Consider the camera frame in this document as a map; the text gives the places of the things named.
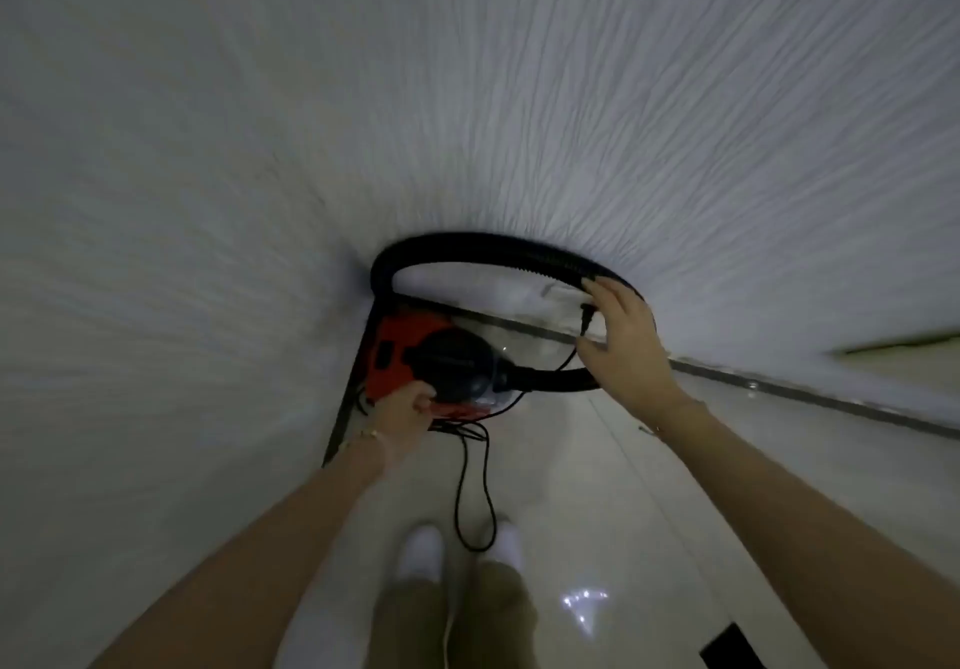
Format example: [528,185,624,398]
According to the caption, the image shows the person's right hand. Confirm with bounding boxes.
[575,276,708,434]

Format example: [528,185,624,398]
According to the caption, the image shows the white left shoe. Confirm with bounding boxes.
[395,524,448,584]

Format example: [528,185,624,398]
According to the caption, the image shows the thin gold bracelet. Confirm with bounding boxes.
[637,398,711,439]

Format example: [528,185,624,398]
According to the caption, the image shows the person's left forearm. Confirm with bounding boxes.
[89,432,393,669]

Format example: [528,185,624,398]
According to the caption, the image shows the person's left hand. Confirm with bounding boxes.
[365,381,439,467]

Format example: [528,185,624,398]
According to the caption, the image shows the red and black vacuum cleaner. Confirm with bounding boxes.
[359,231,658,424]

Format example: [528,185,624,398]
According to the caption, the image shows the black power cord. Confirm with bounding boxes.
[427,302,603,554]

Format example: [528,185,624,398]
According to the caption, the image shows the khaki trousers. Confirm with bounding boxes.
[371,559,543,669]

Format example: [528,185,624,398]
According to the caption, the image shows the white right shoe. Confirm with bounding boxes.
[479,516,525,574]

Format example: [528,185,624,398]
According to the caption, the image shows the white shoe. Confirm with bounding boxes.
[395,524,448,584]
[479,516,525,574]

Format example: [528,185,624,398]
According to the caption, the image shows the gold and pink bead bracelet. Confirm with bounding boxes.
[337,426,385,461]

